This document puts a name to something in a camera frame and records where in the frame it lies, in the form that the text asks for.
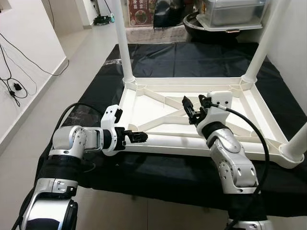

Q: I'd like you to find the white plastic children table top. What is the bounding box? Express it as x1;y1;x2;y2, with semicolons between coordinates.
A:
118;77;306;169

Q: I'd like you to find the black tablecloth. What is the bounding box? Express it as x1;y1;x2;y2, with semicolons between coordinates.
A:
36;42;307;217

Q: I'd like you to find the clear plastic storage bin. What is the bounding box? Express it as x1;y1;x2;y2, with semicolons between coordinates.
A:
196;0;267;31

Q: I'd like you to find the black bag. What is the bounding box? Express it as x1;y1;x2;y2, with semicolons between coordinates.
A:
153;0;187;29

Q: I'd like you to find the storage box with orange lid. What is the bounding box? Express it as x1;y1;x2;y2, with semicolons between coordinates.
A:
127;0;156;27

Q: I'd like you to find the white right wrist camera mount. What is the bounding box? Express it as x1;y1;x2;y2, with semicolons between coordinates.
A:
196;91;234;138

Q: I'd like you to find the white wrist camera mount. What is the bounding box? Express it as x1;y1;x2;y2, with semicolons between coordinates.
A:
100;104;127;157
196;91;234;138

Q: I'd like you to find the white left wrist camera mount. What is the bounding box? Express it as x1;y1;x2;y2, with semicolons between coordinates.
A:
100;104;127;157

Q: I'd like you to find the black wall cable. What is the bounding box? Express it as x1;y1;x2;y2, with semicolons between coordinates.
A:
0;31;70;107

